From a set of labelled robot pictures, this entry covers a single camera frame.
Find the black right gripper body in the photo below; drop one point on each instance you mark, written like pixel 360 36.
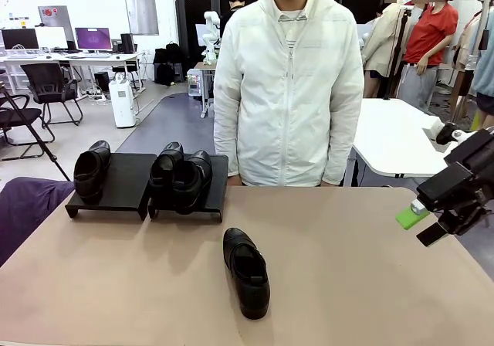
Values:
pixel 484 160

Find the person's left forearm white sleeve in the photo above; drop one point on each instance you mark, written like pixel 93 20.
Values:
pixel 343 145

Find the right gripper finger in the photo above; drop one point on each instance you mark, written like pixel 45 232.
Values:
pixel 411 216
pixel 432 235

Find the black leather loafer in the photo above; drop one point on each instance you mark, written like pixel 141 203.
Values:
pixel 164 168
pixel 193 184

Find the black computer monitor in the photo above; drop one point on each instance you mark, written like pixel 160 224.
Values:
pixel 20 39

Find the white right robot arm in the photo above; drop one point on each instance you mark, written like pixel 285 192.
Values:
pixel 434 131

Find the small white background robot arm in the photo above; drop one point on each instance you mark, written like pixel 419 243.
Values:
pixel 211 29

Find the silver wall panel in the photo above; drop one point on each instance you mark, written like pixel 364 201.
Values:
pixel 142 14

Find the black shoe stand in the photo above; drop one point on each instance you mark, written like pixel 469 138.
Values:
pixel 123 180
pixel 218 191

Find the person in white jacket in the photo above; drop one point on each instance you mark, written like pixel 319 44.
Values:
pixel 285 110

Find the purple beanbag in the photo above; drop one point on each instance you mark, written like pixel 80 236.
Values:
pixel 27 207

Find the person's right forearm white sleeve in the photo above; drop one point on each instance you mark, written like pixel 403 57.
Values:
pixel 225 141

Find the white air purifier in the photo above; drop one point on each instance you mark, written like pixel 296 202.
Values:
pixel 122 104

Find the black backpack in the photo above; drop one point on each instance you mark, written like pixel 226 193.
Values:
pixel 170 64

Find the black mesh office chair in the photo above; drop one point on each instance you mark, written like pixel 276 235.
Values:
pixel 19 118
pixel 48 83

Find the monitor with purple screen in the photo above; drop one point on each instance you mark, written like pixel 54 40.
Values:
pixel 93 38

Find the white table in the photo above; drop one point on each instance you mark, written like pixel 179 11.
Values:
pixel 390 137

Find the background person in black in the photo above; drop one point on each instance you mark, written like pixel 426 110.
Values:
pixel 236 2

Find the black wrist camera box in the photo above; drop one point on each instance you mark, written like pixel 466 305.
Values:
pixel 447 187

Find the white office desk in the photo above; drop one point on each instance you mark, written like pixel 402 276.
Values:
pixel 69 57

